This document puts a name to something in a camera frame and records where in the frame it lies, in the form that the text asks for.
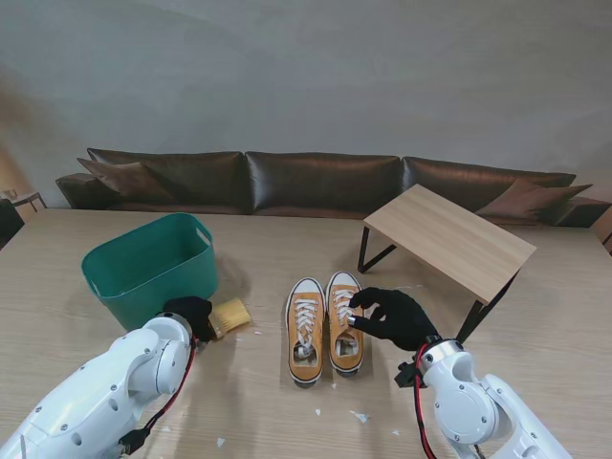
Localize dark chair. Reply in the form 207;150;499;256
0;198;25;250

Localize wooden shoe brush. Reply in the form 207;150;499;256
208;295;252;340

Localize dark brown leather sofa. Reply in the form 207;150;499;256
55;146;612;229

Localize red left arm cable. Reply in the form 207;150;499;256
141;337;198;434

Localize green plastic basket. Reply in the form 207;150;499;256
80;212;220;332

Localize small wooden shelf black legs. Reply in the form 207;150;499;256
357;184;537;343

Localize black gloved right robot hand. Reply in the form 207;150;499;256
347;286;440;354

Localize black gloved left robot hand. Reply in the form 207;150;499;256
164;295;214;344

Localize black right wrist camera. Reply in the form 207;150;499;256
394;361;422;389

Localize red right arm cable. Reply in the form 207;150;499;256
411;348;436;459

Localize wooden side table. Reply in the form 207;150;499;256
0;189;49;211

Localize grey cable with black plug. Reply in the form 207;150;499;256
117;426;153;453

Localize brown leather cushion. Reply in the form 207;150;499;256
76;157;178;205
475;179;594;221

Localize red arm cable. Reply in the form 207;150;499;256
411;348;436;459
141;337;198;434

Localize yellow canvas sneaker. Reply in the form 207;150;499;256
285;276;326;386
324;271;367;377

